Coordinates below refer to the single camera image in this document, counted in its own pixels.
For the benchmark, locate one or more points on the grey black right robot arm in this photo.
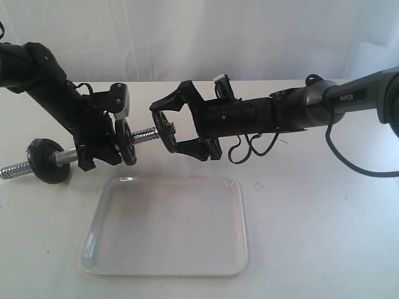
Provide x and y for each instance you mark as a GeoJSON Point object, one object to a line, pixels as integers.
{"type": "Point", "coordinates": [318, 103]}

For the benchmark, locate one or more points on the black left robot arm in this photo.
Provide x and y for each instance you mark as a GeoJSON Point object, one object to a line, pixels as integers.
{"type": "Point", "coordinates": [33, 69]}

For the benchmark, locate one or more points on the black weight plate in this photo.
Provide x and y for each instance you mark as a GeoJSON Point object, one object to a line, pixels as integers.
{"type": "Point", "coordinates": [166, 130]}
{"type": "Point", "coordinates": [125, 143]}
{"type": "Point", "coordinates": [40, 158]}

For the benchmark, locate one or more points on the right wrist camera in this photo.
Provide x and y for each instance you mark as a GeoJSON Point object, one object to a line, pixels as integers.
{"type": "Point", "coordinates": [222, 87]}

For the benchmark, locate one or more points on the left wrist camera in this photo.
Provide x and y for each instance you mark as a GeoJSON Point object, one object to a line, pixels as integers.
{"type": "Point", "coordinates": [115, 101]}

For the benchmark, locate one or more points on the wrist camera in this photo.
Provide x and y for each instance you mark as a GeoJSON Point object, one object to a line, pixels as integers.
{"type": "Point", "coordinates": [115, 101]}
{"type": "Point", "coordinates": [222, 87]}

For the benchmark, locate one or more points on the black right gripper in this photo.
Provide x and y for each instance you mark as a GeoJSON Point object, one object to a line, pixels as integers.
{"type": "Point", "coordinates": [209, 117]}

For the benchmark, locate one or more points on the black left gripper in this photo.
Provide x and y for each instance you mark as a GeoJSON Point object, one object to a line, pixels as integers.
{"type": "Point", "coordinates": [93, 134]}

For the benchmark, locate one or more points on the white plastic tray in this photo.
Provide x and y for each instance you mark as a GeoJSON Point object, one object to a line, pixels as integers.
{"type": "Point", "coordinates": [167, 226]}

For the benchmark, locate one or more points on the chrome threaded dumbbell bar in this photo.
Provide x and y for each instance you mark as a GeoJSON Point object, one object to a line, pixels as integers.
{"type": "Point", "coordinates": [70, 155]}

